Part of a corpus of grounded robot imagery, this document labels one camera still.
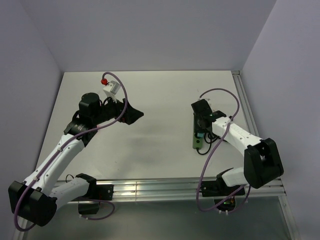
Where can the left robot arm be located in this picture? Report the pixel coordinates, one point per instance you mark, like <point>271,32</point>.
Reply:
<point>37,199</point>

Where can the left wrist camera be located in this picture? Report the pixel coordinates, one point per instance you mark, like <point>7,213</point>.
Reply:
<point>111,90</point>

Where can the green power strip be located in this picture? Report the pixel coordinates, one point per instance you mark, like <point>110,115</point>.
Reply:
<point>197,143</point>

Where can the aluminium front rail frame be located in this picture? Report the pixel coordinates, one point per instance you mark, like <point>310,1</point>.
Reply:
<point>165,209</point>

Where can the teal plug adapter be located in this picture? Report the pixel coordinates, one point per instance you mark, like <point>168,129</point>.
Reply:
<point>200,135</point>

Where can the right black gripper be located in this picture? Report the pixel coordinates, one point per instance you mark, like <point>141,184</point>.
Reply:
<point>199,129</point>

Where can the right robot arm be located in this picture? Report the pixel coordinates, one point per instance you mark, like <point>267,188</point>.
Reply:
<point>261,159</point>

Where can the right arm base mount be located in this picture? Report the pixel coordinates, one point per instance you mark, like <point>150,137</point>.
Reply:
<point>216,188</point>

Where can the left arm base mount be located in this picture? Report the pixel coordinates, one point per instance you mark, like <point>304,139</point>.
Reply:
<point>103,194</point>

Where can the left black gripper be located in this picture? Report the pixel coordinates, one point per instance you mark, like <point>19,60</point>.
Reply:
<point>130,115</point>

